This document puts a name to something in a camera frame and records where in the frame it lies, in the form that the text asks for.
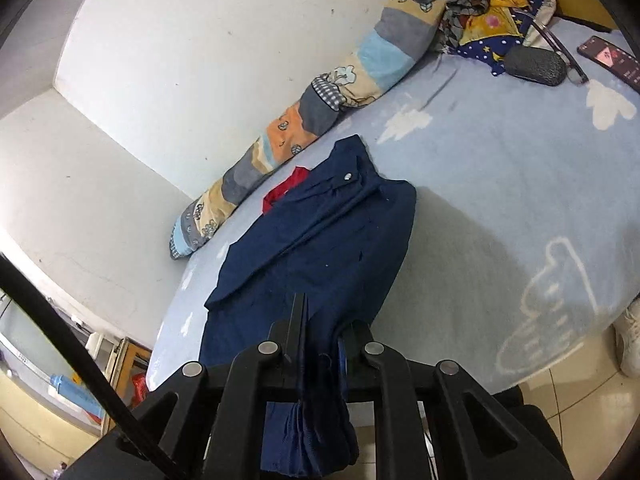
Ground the navy work jacket red collar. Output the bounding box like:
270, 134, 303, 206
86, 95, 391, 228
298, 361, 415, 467
200, 136, 416, 478

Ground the red plastic bag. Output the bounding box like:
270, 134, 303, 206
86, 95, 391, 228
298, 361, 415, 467
131, 373, 149, 408

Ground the wooden side furniture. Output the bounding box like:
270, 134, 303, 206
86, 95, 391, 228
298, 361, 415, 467
105, 338, 151, 410

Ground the white shoe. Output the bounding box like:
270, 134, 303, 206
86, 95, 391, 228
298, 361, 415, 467
613, 297, 640, 378

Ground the light blue cloud bed sheet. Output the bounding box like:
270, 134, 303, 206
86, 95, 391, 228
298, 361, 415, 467
145, 14, 640, 403

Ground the black glasses case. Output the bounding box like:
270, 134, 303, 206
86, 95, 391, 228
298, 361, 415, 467
503, 46, 567, 87

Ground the smartphone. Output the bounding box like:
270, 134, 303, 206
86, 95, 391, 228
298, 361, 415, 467
577, 36, 640, 93

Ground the long patchwork bolster pillow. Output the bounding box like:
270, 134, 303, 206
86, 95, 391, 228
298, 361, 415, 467
169, 0, 446, 260

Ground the navy yellow star pillow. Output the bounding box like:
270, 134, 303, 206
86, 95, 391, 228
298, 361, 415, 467
454, 0, 556, 77

